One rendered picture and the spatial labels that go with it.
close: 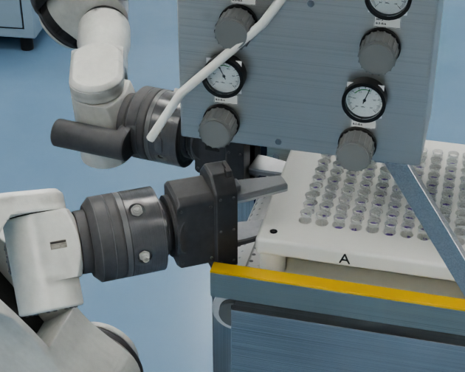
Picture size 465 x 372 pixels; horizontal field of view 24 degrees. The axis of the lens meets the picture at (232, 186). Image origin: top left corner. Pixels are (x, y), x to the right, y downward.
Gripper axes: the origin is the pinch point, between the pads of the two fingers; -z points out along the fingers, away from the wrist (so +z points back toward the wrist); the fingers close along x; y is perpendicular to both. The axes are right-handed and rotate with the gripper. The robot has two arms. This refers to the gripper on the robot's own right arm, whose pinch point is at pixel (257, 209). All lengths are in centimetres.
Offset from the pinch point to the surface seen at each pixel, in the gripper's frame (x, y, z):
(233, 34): -26.0, 11.4, 6.3
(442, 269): 0.5, 15.0, -14.0
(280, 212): -0.1, 1.5, -2.0
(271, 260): 2.7, 5.7, 0.4
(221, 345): 38.8, -23.3, -2.9
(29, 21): 83, -249, -6
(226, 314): 9.6, 4.3, 5.0
